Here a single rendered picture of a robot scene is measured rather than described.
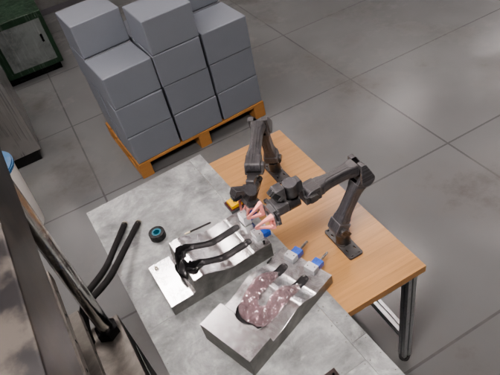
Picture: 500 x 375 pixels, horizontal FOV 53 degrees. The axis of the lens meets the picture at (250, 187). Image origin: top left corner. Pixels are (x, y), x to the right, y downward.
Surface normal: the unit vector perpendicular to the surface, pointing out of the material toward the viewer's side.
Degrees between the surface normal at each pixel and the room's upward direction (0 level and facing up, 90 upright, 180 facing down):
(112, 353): 0
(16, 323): 0
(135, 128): 90
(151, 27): 90
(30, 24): 90
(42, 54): 90
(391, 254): 0
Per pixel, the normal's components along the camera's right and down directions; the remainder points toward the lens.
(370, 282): -0.18, -0.71
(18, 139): 0.49, 0.54
